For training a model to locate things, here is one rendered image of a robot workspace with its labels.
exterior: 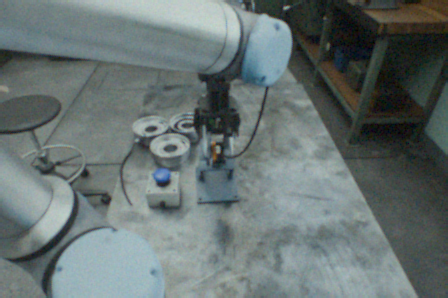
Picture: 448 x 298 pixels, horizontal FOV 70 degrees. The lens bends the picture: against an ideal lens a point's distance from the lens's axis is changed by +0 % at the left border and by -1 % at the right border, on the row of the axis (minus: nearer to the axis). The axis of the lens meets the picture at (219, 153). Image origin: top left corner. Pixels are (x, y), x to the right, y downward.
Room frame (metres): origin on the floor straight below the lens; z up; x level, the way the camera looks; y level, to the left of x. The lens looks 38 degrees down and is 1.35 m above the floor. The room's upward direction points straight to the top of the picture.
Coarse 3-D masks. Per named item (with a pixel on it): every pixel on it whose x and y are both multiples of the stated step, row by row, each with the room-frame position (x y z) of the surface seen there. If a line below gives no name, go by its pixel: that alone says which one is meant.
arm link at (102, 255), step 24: (72, 240) 0.25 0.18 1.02; (96, 240) 0.24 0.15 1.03; (120, 240) 0.24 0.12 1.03; (144, 240) 0.25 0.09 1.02; (48, 264) 0.22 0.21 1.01; (72, 264) 0.21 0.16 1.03; (96, 264) 0.21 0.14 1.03; (120, 264) 0.21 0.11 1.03; (144, 264) 0.21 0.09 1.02; (48, 288) 0.20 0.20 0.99; (72, 288) 0.18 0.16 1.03; (96, 288) 0.18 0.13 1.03; (120, 288) 0.18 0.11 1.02; (144, 288) 0.19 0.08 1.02
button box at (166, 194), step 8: (152, 176) 0.56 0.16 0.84; (176, 176) 0.56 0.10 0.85; (152, 184) 0.53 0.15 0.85; (160, 184) 0.53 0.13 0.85; (168, 184) 0.53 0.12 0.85; (176, 184) 0.53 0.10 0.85; (152, 192) 0.51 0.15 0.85; (160, 192) 0.51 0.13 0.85; (168, 192) 0.51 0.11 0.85; (176, 192) 0.51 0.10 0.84; (152, 200) 0.51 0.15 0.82; (160, 200) 0.51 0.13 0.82; (168, 200) 0.51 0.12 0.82; (176, 200) 0.51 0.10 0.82
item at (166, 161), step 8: (160, 136) 0.73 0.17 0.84; (168, 136) 0.74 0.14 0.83; (176, 136) 0.74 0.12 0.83; (152, 144) 0.70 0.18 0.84; (168, 144) 0.71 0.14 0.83; (176, 144) 0.71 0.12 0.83; (184, 144) 0.71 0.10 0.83; (152, 152) 0.66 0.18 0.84; (160, 152) 0.68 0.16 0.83; (168, 152) 0.71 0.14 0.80; (176, 152) 0.67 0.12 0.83; (184, 152) 0.66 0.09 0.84; (160, 160) 0.65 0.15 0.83; (168, 160) 0.64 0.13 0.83; (176, 160) 0.65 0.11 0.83; (184, 160) 0.67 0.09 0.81
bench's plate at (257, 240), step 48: (144, 96) 1.05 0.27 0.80; (192, 96) 1.05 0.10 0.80; (240, 96) 1.05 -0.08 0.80; (288, 96) 1.05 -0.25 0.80; (192, 144) 0.75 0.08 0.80; (240, 144) 0.75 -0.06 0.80; (144, 192) 0.55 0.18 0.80; (192, 192) 0.55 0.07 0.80; (240, 192) 0.55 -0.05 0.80; (288, 192) 0.55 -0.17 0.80; (336, 192) 0.55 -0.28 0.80; (192, 240) 0.41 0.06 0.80; (240, 240) 0.41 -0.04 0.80; (288, 240) 0.41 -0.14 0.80; (336, 240) 0.41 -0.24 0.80; (384, 240) 0.41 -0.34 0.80; (192, 288) 0.31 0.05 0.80; (240, 288) 0.31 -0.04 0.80; (288, 288) 0.31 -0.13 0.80; (336, 288) 0.31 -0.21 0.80; (384, 288) 0.31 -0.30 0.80
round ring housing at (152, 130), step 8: (144, 120) 0.83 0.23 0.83; (152, 120) 0.84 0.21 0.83; (160, 120) 0.83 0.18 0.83; (136, 128) 0.79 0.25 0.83; (144, 128) 0.79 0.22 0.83; (152, 128) 0.81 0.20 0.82; (160, 128) 0.79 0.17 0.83; (168, 128) 0.79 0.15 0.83; (136, 136) 0.75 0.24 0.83; (144, 136) 0.74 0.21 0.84; (152, 136) 0.74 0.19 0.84; (144, 144) 0.75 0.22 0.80
